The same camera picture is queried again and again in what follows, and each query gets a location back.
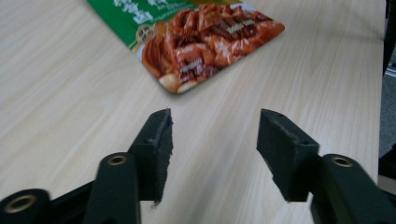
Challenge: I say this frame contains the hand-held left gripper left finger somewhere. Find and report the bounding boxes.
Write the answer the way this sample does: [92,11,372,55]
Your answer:
[128,107,174,205]

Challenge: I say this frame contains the black metal stand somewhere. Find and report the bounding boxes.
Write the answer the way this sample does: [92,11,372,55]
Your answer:
[382,0,396,77]

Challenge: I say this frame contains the green and red food packet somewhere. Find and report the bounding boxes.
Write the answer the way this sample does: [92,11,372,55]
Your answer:
[86,0,286,95]

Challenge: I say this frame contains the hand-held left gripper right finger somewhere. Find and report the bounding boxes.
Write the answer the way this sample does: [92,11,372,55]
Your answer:
[256,108,321,203]

